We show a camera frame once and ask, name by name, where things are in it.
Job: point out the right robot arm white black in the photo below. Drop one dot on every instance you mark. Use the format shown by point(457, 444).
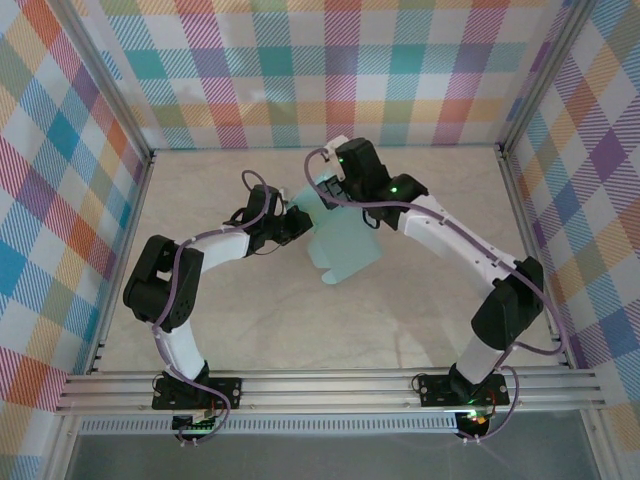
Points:
point(510, 305)

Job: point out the aluminium mounting rail beam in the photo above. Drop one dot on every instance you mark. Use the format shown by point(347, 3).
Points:
point(325, 390)

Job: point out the light teal paper box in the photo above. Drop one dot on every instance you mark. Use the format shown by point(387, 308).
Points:
point(345, 245)

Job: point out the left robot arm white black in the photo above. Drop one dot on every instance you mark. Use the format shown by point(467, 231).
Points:
point(160, 290)

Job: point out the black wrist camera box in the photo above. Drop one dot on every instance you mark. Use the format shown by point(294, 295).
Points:
point(331, 192)
point(300, 223)

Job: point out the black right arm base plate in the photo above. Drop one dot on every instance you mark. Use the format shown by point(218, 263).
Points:
point(435, 387)

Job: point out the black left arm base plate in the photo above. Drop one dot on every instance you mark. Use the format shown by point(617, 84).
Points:
point(225, 390)

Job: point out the aluminium table side rail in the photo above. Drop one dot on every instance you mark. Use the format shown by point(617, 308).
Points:
point(122, 260)
point(535, 240)

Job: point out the aluminium frame post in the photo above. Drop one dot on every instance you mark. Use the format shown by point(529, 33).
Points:
point(100, 75)
point(545, 75)

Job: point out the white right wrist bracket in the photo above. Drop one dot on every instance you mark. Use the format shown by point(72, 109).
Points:
point(334, 146)

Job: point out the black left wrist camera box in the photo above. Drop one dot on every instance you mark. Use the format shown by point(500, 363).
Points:
point(300, 223)

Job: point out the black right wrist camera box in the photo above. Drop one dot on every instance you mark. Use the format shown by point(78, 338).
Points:
point(331, 192)

